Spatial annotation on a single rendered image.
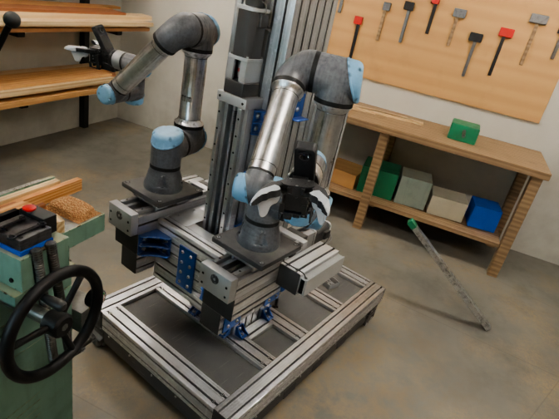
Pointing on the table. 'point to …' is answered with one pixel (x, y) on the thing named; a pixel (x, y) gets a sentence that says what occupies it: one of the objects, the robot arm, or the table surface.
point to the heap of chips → (71, 209)
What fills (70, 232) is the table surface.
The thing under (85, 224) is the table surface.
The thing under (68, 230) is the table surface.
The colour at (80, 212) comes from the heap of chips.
